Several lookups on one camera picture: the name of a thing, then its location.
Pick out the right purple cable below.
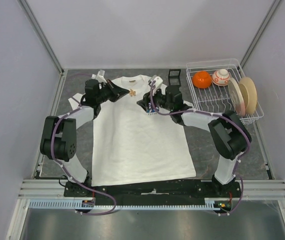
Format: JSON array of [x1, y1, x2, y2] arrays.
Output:
[[149, 81, 253, 217]]

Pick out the white t-shirt with flower print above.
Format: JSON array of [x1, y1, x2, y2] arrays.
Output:
[[67, 74, 197, 188]]

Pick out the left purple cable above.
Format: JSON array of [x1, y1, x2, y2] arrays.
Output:
[[50, 73, 117, 216]]

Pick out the beige plate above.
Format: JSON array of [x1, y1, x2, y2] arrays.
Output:
[[238, 77, 258, 115]]

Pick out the black square box far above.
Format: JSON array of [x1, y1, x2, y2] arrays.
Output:
[[168, 68, 181, 87]]

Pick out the light blue cable duct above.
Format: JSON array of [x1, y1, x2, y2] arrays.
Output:
[[28, 199, 221, 211]]

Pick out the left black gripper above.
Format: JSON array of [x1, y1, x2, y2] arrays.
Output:
[[96, 79, 130, 104]]

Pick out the small beige brooch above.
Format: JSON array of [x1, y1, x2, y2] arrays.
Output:
[[129, 89, 137, 97]]

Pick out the purple cable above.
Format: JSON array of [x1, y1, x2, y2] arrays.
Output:
[[50, 73, 117, 216], [149, 81, 253, 217]]

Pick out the white bowl orange circles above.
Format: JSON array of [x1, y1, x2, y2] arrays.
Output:
[[211, 68, 231, 87]]

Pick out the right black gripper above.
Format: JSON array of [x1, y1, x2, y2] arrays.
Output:
[[137, 85, 173, 113]]

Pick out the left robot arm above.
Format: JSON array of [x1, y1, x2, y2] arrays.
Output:
[[40, 79, 130, 197]]

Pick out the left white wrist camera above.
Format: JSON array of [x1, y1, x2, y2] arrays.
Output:
[[91, 69, 107, 83]]

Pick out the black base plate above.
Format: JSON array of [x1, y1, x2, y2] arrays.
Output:
[[63, 178, 241, 216]]

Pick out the white wire dish rack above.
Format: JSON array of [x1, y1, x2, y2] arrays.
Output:
[[186, 58, 264, 125]]

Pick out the aluminium frame rail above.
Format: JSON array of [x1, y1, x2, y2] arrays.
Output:
[[18, 179, 285, 200]]

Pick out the white plate pink rim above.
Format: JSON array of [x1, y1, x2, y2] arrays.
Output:
[[227, 77, 246, 117]]

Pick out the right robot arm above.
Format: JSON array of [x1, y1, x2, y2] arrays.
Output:
[[137, 85, 252, 197]]

